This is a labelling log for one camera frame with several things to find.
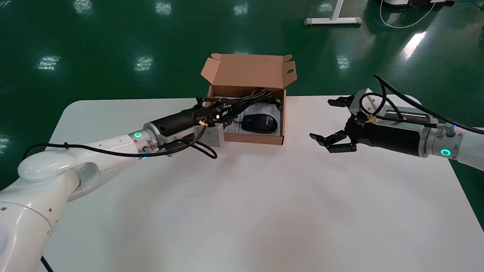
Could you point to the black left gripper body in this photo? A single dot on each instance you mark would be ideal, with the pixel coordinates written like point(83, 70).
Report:
point(177, 121)

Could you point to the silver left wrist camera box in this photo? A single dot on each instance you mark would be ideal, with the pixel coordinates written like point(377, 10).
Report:
point(216, 136)

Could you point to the white distant robot base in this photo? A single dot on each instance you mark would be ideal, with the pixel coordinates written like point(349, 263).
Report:
point(397, 2)

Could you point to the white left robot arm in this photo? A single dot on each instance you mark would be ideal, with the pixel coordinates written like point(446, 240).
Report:
point(45, 170)

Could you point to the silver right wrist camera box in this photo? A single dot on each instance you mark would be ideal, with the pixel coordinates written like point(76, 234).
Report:
point(372, 107)

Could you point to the brown cardboard storage box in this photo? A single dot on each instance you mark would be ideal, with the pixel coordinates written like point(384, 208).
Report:
point(245, 71)

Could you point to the white printed instruction leaflet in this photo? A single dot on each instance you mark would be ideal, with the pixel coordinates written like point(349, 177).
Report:
point(255, 109)

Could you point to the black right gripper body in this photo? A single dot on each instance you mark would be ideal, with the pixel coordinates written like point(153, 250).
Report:
point(393, 139)

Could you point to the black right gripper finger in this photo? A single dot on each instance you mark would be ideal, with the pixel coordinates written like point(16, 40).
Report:
point(336, 141)
point(342, 102)

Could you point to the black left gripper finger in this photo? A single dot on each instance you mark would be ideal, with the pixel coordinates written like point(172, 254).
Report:
point(226, 118)
point(213, 102)

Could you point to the white T-shaped table foot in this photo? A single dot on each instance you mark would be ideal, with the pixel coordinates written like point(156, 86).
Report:
point(332, 20)

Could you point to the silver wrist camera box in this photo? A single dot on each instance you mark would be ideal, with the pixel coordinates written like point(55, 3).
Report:
point(216, 136)
point(372, 107)

